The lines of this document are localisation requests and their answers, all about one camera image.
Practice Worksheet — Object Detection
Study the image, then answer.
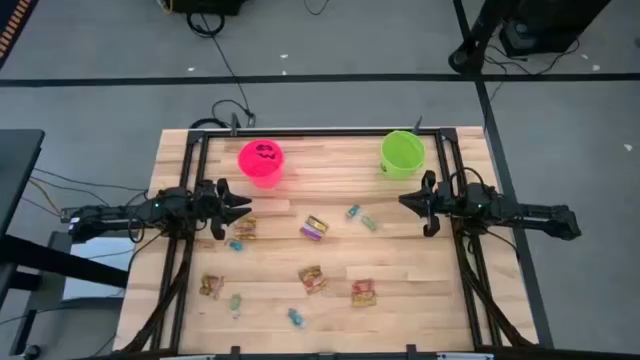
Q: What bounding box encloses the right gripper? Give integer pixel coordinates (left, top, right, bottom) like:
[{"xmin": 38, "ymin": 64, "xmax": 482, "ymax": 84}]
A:
[{"xmin": 398, "ymin": 170, "xmax": 470, "ymax": 238}]

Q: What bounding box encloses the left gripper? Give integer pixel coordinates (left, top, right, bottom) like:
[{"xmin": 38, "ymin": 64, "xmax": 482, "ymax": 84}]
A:
[{"xmin": 193, "ymin": 177, "xmax": 253, "ymax": 242}]

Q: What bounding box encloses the purple gold candy pack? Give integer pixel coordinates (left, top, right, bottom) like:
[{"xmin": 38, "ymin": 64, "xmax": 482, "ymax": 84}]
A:
[{"xmin": 299, "ymin": 215, "xmax": 330, "ymax": 242}]

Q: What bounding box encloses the pink plastic halloween bucket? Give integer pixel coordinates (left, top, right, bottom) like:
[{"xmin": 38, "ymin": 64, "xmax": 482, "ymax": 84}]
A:
[{"xmin": 236, "ymin": 138, "xmax": 286, "ymax": 190}]

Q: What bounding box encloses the green plastic halloween bucket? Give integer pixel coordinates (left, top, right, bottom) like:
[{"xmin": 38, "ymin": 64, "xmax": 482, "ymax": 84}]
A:
[{"xmin": 380, "ymin": 129, "xmax": 427, "ymax": 181}]

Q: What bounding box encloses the white board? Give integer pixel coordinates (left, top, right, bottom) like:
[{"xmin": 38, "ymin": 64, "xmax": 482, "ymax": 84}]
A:
[{"xmin": 62, "ymin": 235, "xmax": 139, "ymax": 301}]

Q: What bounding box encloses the black stand pole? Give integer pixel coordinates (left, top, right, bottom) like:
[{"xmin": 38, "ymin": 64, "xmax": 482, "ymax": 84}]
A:
[{"xmin": 448, "ymin": 0, "xmax": 521, "ymax": 75}]

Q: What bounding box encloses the black desk beam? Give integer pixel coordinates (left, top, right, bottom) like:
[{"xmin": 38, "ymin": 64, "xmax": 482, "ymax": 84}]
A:
[{"xmin": 0, "ymin": 234, "xmax": 129, "ymax": 290}]

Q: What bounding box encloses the black floor equipment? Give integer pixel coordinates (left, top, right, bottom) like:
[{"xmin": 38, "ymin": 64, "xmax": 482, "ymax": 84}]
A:
[{"xmin": 167, "ymin": 0, "xmax": 249, "ymax": 16}]

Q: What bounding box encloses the black desk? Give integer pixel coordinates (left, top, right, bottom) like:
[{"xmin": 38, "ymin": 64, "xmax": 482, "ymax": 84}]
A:
[{"xmin": 0, "ymin": 128, "xmax": 46, "ymax": 236}]

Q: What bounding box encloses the black equipment box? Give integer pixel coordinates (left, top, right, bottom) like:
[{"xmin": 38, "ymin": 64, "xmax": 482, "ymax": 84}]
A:
[{"xmin": 499, "ymin": 0, "xmax": 612, "ymax": 57}]

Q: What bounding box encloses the orange striped dark rug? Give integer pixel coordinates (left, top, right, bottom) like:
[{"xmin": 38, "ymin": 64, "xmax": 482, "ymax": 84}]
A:
[{"xmin": 0, "ymin": 0, "xmax": 40, "ymax": 69}]

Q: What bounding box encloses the black floor cable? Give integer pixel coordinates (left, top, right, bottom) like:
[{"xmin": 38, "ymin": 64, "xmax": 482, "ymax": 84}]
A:
[{"xmin": 185, "ymin": 10, "xmax": 257, "ymax": 129}]

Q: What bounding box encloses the black metal table frame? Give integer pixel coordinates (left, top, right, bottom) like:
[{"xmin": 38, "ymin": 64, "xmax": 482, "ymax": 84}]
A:
[{"xmin": 117, "ymin": 126, "xmax": 544, "ymax": 360}]

